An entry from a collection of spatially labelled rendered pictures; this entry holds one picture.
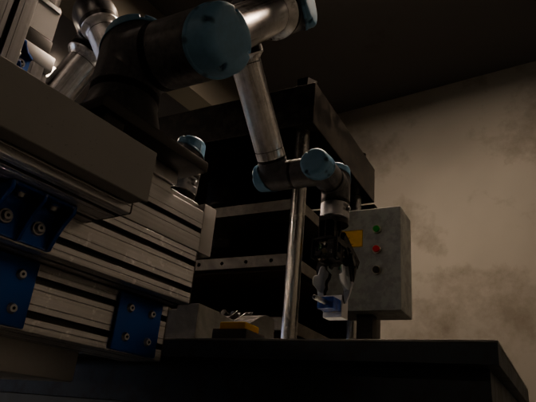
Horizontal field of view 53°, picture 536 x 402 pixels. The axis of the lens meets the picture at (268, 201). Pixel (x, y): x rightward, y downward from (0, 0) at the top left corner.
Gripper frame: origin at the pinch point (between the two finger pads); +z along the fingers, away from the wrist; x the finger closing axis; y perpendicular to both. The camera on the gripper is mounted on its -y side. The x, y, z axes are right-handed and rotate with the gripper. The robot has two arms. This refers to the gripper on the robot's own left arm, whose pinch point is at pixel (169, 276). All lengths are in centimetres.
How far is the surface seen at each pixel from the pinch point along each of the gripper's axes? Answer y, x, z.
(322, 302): -22.0, 28.7, 0.6
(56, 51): -81, -258, -216
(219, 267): -77, -53, -30
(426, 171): -253, -27, -160
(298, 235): -75, -15, -40
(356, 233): -89, 3, -45
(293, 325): -77, -13, -7
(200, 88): -138, -154, -191
